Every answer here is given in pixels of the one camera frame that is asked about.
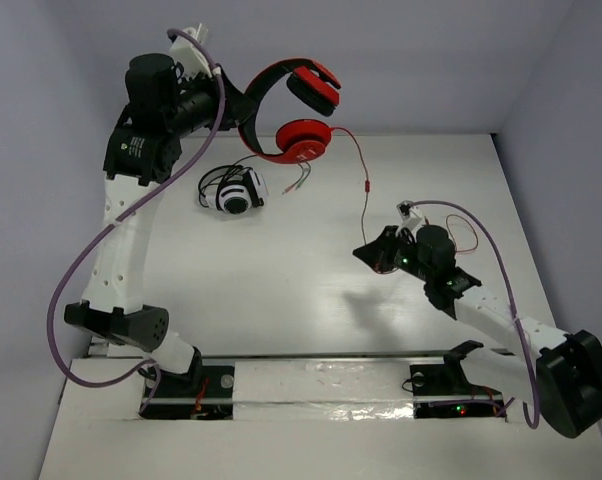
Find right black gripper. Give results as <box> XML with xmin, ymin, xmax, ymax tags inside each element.
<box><xmin>353</xmin><ymin>226</ymin><xmax>433</xmax><ymax>283</ymax></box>

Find red black headphones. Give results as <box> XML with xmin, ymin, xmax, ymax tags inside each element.
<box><xmin>238</xmin><ymin>57</ymin><xmax>341</xmax><ymax>165</ymax></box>

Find red headphone cable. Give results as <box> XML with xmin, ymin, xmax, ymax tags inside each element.
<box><xmin>328</xmin><ymin>126</ymin><xmax>481</xmax><ymax>276</ymax></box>

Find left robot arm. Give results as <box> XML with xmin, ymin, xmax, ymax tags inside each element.
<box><xmin>63</xmin><ymin>53</ymin><xmax>251</xmax><ymax>394</ymax></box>

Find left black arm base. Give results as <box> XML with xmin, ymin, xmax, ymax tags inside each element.
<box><xmin>140</xmin><ymin>349</ymin><xmax>235</xmax><ymax>420</ymax></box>

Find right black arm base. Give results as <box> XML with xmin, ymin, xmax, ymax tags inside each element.
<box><xmin>401</xmin><ymin>340</ymin><xmax>506</xmax><ymax>419</ymax></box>

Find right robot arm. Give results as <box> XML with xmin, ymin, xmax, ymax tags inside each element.
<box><xmin>353</xmin><ymin>225</ymin><xmax>602</xmax><ymax>439</ymax></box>

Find white black striped headphones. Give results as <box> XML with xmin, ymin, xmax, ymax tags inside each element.
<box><xmin>197</xmin><ymin>164</ymin><xmax>269</xmax><ymax>215</ymax></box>

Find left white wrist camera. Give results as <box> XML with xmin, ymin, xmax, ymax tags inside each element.
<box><xmin>168</xmin><ymin>23</ymin><xmax>211</xmax><ymax>79</ymax></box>

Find black cable with coloured plugs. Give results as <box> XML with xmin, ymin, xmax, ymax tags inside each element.
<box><xmin>230</xmin><ymin>152</ymin><xmax>313</xmax><ymax>196</ymax></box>

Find aluminium rail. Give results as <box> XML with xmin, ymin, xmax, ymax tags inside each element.
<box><xmin>200</xmin><ymin>349</ymin><xmax>510</xmax><ymax>361</ymax></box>

